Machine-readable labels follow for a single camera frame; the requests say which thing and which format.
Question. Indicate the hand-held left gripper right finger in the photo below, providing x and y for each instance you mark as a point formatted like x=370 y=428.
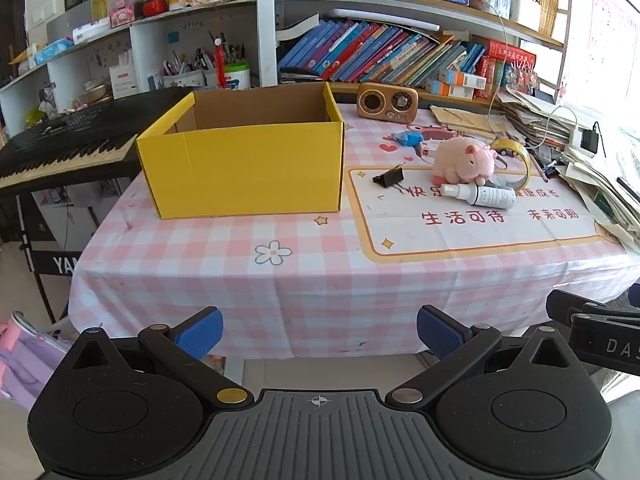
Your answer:
x=440 y=332

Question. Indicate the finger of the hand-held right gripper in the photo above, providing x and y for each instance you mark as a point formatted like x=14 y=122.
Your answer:
x=565 y=302
x=610 y=342

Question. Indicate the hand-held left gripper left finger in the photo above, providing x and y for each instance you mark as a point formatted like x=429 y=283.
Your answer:
x=200 y=332

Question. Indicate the white spray bottle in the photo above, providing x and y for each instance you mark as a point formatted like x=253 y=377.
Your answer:
x=490 y=195

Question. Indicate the black binder clip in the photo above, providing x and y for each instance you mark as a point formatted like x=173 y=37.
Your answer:
x=387 y=177

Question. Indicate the yellow tape roll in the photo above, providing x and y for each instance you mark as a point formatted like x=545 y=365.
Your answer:
x=507 y=146

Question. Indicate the yellow cardboard box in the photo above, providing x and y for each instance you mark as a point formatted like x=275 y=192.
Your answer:
x=240 y=170

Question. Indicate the pink plush toy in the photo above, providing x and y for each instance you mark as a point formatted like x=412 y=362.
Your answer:
x=460 y=160

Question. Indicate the small blue plastic object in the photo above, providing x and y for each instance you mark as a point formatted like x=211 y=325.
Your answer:
x=410 y=139

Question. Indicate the wooden pencil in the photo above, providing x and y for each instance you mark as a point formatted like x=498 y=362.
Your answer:
x=536 y=165

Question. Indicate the black keyboard stand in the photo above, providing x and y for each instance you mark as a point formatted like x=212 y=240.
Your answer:
x=55 y=262

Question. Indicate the black power adapter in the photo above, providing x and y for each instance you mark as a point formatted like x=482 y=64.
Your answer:
x=590 y=142

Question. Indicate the purple pink backpack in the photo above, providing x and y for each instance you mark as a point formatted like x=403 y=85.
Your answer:
x=25 y=360

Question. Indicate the brown paper notebook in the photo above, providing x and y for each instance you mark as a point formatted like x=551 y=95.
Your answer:
x=460 y=116
x=495 y=130

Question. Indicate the stack of papers and notebooks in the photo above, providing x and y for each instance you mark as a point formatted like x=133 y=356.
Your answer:
x=530 y=115

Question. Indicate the brown retro radio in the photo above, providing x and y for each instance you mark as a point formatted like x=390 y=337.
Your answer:
x=385 y=102

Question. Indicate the black electronic keyboard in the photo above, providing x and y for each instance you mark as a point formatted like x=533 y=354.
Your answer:
x=75 y=125

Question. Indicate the orange blue carton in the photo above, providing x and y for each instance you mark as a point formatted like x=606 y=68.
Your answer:
x=462 y=78
x=447 y=90

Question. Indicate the slim red dictionary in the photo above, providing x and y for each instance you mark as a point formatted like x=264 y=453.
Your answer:
x=486 y=72

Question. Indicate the white holder with pens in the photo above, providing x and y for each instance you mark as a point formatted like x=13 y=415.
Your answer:
x=185 y=79

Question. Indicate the thick red dictionary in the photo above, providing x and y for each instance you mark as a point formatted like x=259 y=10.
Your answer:
x=510 y=52

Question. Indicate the green lidded white jar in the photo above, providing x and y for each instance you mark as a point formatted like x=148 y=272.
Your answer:
x=237 y=77

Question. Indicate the red tassel ornament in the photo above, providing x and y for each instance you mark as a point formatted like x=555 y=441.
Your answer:
x=220 y=60

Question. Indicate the black stapler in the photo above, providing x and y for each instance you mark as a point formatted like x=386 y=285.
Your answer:
x=300 y=74

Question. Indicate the white storage bin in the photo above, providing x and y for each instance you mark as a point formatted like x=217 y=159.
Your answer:
x=526 y=12

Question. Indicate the row of leaning colourful books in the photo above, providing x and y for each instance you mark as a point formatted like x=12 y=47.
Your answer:
x=360 y=50

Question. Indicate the row of orange books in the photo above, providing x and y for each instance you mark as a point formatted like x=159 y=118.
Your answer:
x=550 y=2

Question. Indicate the white wooden bookshelf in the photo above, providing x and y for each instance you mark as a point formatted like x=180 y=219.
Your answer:
x=267 y=35

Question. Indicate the blue tissue packet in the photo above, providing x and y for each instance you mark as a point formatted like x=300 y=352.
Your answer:
x=55 y=51

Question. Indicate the white light bar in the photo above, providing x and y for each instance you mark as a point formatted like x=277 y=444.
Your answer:
x=380 y=21

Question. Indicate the red apple-shaped jar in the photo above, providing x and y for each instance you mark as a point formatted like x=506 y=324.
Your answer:
x=155 y=5

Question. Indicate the pink wall poster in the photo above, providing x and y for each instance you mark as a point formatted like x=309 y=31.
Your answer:
x=605 y=45

